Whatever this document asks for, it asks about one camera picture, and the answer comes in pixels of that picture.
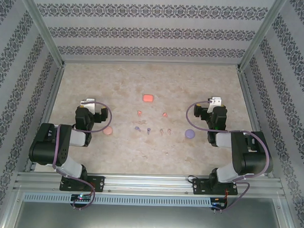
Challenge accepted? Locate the grey metal panel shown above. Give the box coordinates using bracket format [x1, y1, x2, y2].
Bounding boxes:
[2, 200, 297, 228]

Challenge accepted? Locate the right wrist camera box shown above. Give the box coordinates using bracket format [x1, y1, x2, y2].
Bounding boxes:
[207, 96, 223, 114]

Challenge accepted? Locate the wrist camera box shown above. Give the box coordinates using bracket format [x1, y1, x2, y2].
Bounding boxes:
[207, 96, 223, 114]
[80, 98, 96, 113]

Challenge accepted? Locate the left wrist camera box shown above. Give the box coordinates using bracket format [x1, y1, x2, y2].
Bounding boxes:
[80, 98, 96, 113]

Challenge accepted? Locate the aluminium frame rail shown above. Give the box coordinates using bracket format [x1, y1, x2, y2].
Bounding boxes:
[23, 63, 66, 174]
[234, 70, 278, 179]

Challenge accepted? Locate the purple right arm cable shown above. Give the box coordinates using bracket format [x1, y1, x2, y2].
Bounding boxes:
[183, 100, 277, 214]

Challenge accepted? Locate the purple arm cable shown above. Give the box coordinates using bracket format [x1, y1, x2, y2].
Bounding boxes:
[50, 99, 113, 213]
[183, 100, 277, 214]

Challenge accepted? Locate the grey wall base strip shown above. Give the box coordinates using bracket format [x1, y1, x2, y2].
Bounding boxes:
[63, 57, 239, 70]

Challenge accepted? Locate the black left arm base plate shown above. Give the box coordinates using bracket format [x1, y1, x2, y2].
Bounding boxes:
[59, 174, 105, 193]

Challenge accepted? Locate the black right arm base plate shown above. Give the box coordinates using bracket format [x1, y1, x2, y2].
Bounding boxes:
[192, 177, 239, 197]

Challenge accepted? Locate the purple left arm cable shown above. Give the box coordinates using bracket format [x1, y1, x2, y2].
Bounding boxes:
[50, 99, 113, 213]

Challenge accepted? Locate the aluminium frame post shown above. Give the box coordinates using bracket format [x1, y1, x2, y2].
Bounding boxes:
[13, 0, 69, 68]
[236, 0, 289, 74]

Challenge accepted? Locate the wide aluminium mounting rail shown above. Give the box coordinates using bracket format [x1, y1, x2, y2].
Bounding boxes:
[13, 170, 285, 201]

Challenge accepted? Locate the slotted grey cable duct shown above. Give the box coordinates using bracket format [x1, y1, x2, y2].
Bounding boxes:
[22, 191, 212, 209]

